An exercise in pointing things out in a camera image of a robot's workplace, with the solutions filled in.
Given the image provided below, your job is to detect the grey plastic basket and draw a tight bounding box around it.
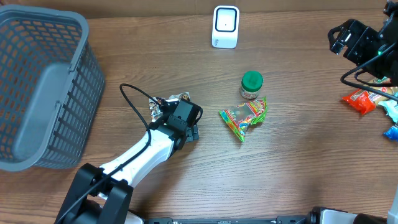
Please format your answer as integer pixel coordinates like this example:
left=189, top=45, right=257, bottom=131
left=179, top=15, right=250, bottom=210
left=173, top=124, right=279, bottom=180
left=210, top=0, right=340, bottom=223
left=1, top=5, right=105, bottom=172

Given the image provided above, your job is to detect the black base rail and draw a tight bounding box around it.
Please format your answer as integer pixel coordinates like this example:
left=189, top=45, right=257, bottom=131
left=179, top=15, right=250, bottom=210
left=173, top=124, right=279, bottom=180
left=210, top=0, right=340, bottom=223
left=144, top=215, right=307, bottom=224

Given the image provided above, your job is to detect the teal wipes packet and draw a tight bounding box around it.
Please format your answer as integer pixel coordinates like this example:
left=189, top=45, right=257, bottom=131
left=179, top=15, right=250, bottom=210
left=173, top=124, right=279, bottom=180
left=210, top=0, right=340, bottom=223
left=378, top=100, right=398, bottom=123

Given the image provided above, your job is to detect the white barcode scanner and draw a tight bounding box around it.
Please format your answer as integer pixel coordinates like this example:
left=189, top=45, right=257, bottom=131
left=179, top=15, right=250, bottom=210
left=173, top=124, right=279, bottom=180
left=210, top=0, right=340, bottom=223
left=211, top=6, right=240, bottom=49

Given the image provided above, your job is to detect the blue packet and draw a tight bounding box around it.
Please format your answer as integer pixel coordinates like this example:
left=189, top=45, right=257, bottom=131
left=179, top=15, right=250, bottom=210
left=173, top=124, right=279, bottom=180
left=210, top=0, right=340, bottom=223
left=384, top=124, right=398, bottom=141

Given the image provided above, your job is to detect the white brown cookie bag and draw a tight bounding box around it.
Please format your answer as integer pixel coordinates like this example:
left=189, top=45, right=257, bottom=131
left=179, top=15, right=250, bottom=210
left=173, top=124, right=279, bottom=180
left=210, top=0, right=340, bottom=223
left=149, top=92, right=191, bottom=122

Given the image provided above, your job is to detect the green candy bag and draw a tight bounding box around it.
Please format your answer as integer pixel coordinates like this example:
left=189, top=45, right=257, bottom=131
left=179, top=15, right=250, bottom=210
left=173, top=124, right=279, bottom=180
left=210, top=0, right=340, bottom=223
left=219, top=96, right=268, bottom=142

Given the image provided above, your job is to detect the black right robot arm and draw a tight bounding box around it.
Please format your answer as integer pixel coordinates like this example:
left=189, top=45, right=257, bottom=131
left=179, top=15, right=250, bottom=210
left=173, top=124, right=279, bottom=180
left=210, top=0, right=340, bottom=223
left=328, top=1, right=397, bottom=123

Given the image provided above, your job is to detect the orange pasta packet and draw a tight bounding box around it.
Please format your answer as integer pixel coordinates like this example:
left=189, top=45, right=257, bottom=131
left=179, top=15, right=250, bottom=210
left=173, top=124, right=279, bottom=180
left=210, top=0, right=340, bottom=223
left=342, top=77, right=397, bottom=115

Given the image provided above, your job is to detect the green capped bottle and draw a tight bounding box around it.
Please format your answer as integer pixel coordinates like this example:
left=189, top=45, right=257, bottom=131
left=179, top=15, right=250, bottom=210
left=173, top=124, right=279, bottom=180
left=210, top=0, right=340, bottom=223
left=240, top=71, right=264, bottom=100

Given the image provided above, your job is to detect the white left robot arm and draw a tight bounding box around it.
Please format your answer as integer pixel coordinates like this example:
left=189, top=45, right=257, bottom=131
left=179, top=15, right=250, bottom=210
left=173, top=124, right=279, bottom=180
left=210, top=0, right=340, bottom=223
left=56, top=100, right=203, bottom=223

